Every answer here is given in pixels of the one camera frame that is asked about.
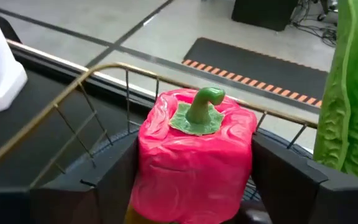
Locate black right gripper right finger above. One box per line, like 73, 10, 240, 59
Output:
252, 132, 358, 224

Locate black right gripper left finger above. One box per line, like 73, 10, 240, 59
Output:
29, 132, 140, 224

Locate red bell pepper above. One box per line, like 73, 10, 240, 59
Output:
129, 86, 258, 224

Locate green romaine lettuce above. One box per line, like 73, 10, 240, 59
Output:
313, 0, 358, 185

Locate grey round plate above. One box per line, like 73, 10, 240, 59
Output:
73, 126, 315, 203

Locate black striped floor mat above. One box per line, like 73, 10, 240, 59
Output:
181, 37, 329, 109

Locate black equipment box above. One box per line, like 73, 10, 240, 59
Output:
231, 0, 300, 32

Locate gold-rimmed wire basket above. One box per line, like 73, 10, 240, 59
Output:
0, 62, 319, 190

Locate black floor cables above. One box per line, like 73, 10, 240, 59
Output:
290, 0, 338, 47

